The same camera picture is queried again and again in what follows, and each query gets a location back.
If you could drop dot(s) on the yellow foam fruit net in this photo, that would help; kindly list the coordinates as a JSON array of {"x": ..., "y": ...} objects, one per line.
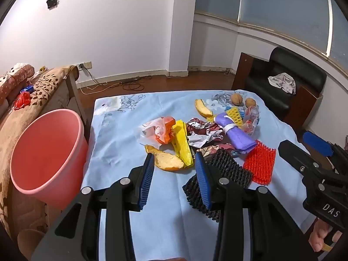
[{"x": 234, "y": 115}]

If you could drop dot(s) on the polka dot rolled quilt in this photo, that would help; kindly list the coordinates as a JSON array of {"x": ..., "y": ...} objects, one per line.
[{"x": 16, "y": 78}]

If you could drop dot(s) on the black wall device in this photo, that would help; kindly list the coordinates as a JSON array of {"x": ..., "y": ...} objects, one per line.
[{"x": 52, "y": 2}]

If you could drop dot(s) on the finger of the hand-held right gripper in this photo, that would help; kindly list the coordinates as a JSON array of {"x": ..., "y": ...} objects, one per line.
[
  {"x": 296, "y": 157},
  {"x": 316, "y": 142}
]

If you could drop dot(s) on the person's right hand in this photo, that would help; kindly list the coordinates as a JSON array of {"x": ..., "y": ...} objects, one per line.
[{"x": 318, "y": 236}]

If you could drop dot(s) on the blue snack packet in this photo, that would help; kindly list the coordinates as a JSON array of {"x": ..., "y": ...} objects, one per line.
[{"x": 27, "y": 89}]

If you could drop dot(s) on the crumpled patterned cloth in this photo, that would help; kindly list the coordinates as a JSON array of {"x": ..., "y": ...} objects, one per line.
[{"x": 282, "y": 83}]

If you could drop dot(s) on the red plastic bag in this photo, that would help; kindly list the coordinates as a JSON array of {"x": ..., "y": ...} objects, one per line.
[{"x": 21, "y": 100}]

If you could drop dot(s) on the small orange peel piece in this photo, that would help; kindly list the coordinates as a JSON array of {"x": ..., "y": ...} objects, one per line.
[{"x": 202, "y": 110}]

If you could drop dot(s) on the bed with brown blanket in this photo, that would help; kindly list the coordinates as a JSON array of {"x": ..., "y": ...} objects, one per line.
[{"x": 49, "y": 87}]

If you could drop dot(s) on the maroon foil wrapper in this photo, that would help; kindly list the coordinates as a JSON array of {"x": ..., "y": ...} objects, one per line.
[{"x": 209, "y": 133}]

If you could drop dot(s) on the purple plastic bag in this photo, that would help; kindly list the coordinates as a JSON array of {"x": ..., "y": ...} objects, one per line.
[{"x": 236, "y": 136}]

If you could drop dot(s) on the black leather armchair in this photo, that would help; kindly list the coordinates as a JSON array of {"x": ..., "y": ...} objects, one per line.
[{"x": 261, "y": 87}]

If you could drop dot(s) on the black foam fruit net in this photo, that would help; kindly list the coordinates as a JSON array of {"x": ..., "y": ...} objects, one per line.
[{"x": 233, "y": 171}]

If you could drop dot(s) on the tan rounded object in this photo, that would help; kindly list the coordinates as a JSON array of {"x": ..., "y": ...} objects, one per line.
[{"x": 30, "y": 242}]

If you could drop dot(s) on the yellow plastic bag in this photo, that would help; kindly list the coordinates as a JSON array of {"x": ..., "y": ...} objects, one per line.
[{"x": 180, "y": 141}]

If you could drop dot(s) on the light grey window blind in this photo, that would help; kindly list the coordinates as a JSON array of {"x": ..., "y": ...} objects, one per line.
[{"x": 285, "y": 11}]

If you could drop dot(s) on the orange and white plastic bag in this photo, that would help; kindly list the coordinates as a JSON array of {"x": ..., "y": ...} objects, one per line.
[{"x": 157, "y": 130}]

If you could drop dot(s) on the red foam fruit net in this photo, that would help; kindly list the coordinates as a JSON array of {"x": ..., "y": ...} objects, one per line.
[{"x": 261, "y": 163}]

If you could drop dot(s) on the small yellow toy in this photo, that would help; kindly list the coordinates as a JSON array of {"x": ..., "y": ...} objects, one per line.
[{"x": 42, "y": 68}]

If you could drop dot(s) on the large orange peel piece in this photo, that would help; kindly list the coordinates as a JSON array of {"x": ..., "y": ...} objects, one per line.
[{"x": 167, "y": 161}]

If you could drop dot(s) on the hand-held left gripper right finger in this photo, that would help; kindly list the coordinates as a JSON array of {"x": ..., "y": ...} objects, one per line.
[{"x": 202, "y": 179}]

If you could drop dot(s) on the clear plastic wrapper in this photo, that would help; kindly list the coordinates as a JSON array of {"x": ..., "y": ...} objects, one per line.
[{"x": 251, "y": 121}]

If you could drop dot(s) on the pink plastic bucket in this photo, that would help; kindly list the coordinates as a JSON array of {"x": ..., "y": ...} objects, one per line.
[{"x": 46, "y": 152}]

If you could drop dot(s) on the brown walnut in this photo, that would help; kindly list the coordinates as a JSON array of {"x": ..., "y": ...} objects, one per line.
[
  {"x": 236, "y": 99},
  {"x": 250, "y": 102}
]

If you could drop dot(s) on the wall power socket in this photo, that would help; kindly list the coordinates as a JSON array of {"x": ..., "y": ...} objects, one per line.
[{"x": 84, "y": 65}]

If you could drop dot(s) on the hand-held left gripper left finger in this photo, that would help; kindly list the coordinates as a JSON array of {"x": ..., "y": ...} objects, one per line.
[{"x": 146, "y": 179}]

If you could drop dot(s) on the light blue floral tablecloth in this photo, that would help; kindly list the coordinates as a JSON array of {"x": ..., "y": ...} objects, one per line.
[{"x": 122, "y": 130}]

